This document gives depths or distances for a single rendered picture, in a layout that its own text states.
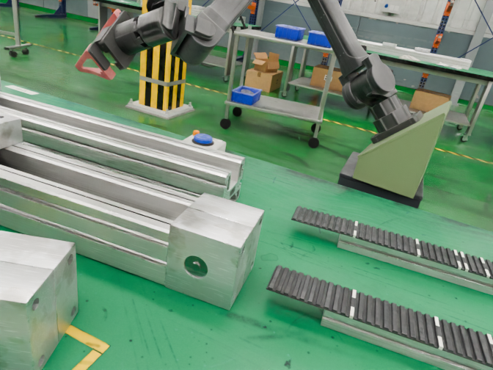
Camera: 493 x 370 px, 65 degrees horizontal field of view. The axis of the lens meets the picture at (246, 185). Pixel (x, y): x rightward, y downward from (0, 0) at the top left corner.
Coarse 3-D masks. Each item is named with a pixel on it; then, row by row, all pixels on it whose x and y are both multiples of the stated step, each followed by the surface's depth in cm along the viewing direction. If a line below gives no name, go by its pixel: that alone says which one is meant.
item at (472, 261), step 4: (468, 256) 62; (472, 256) 62; (476, 256) 62; (468, 260) 61; (472, 260) 61; (476, 260) 61; (468, 264) 60; (472, 264) 60; (476, 264) 60; (472, 268) 59; (476, 268) 59; (480, 268) 59; (472, 272) 58; (476, 272) 58; (480, 272) 58
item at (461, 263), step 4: (452, 252) 63; (456, 252) 62; (460, 252) 62; (456, 256) 61; (460, 256) 62; (464, 256) 62; (456, 260) 60; (460, 260) 61; (464, 260) 60; (456, 264) 59; (460, 264) 59; (464, 264) 59; (456, 268) 59; (460, 268) 58; (464, 268) 58; (468, 268) 58
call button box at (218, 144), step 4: (192, 136) 84; (184, 140) 81; (188, 140) 82; (192, 140) 81; (216, 140) 84; (220, 140) 85; (196, 144) 80; (200, 144) 80; (204, 144) 80; (208, 144) 81; (212, 144) 81; (216, 144) 82; (220, 144) 83; (224, 144) 84; (212, 148) 80; (216, 148) 80; (220, 148) 82; (224, 148) 85
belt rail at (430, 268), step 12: (348, 240) 63; (360, 240) 63; (360, 252) 63; (372, 252) 63; (384, 252) 63; (396, 252) 61; (396, 264) 62; (408, 264) 62; (420, 264) 62; (432, 264) 60; (432, 276) 61; (444, 276) 60; (456, 276) 60; (468, 276) 59; (480, 276) 59; (480, 288) 59; (492, 288) 59
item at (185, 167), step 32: (0, 96) 81; (32, 128) 73; (64, 128) 70; (96, 128) 76; (128, 128) 75; (96, 160) 70; (128, 160) 68; (160, 160) 66; (192, 160) 66; (224, 160) 70; (192, 192) 67; (224, 192) 64
